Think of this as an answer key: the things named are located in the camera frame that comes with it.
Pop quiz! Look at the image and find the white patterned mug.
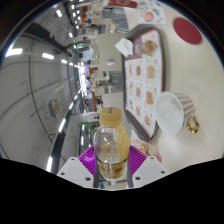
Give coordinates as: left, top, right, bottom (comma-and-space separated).
154, 91, 201, 136

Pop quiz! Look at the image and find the ceiling air conditioning unit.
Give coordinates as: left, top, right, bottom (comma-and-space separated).
48, 98, 64, 118

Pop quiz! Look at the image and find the flat round red coaster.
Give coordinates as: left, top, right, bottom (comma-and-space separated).
172, 17, 203, 45

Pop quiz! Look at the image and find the clear yellow-capped drink bottle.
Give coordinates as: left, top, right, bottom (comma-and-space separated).
92, 106, 131, 186

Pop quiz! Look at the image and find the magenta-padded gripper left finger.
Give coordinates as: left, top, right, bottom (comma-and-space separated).
56, 145, 99, 189

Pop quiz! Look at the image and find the beige chair with round hole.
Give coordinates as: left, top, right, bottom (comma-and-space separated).
93, 33, 126, 73
99, 91, 128, 116

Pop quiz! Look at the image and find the group of beige chairs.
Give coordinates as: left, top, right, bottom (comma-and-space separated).
71, 0, 129, 134

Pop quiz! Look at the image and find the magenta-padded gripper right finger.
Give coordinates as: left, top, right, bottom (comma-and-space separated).
126, 145, 168, 189

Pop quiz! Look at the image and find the printed paper tray liner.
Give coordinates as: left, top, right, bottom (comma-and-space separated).
124, 29, 163, 139

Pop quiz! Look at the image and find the group of ceiling lights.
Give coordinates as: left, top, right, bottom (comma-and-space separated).
4, 0, 88, 168

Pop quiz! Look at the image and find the crumpled white napkin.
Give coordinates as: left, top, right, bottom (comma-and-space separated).
114, 37, 134, 58

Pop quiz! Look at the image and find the person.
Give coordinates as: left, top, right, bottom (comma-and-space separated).
85, 76, 98, 91

